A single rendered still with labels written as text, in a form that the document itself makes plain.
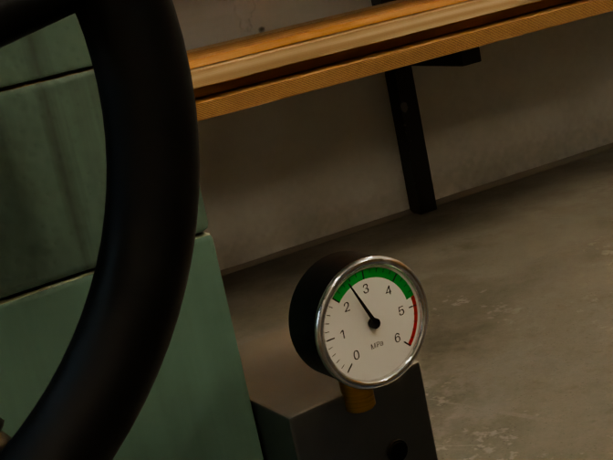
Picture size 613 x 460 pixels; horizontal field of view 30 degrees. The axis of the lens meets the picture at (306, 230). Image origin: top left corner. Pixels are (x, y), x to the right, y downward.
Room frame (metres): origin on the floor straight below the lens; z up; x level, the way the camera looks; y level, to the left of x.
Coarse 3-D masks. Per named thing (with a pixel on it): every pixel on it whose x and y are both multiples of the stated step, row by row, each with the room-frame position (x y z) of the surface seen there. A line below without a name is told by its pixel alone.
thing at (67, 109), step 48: (0, 96) 0.50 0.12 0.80; (48, 96) 0.51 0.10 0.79; (96, 96) 0.52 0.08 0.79; (0, 144) 0.50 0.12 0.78; (48, 144) 0.51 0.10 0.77; (96, 144) 0.52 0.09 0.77; (0, 192) 0.49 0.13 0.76; (48, 192) 0.50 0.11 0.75; (96, 192) 0.51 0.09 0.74; (0, 240) 0.49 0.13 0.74; (48, 240) 0.50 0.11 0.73; (96, 240) 0.51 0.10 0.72; (0, 288) 0.49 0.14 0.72
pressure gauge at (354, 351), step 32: (352, 256) 0.51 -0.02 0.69; (384, 256) 0.51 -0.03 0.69; (320, 288) 0.50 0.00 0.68; (384, 288) 0.51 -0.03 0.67; (416, 288) 0.52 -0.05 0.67; (288, 320) 0.51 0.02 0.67; (320, 320) 0.49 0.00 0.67; (352, 320) 0.50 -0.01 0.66; (384, 320) 0.51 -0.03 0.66; (416, 320) 0.52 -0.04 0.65; (320, 352) 0.49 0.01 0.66; (352, 352) 0.50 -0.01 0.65; (384, 352) 0.51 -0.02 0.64; (416, 352) 0.51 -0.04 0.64; (352, 384) 0.49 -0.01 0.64; (384, 384) 0.50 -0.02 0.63
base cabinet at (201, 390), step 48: (48, 288) 0.50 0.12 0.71; (192, 288) 0.53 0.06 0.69; (0, 336) 0.49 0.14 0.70; (48, 336) 0.50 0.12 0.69; (192, 336) 0.53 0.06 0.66; (0, 384) 0.48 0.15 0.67; (192, 384) 0.53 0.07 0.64; (240, 384) 0.54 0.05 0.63; (144, 432) 0.51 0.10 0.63; (192, 432) 0.52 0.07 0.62; (240, 432) 0.54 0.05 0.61
